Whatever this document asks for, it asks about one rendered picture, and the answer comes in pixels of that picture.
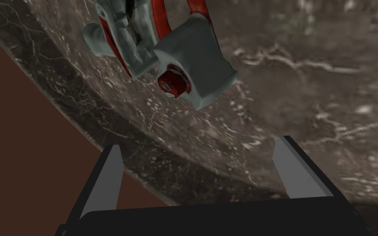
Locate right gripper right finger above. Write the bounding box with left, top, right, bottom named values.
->
left=272, top=135, right=348, bottom=199

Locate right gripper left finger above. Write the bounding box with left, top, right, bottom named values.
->
left=67, top=144, right=125, bottom=226

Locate grey and red toy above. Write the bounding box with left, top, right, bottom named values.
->
left=82, top=0, right=239, bottom=111

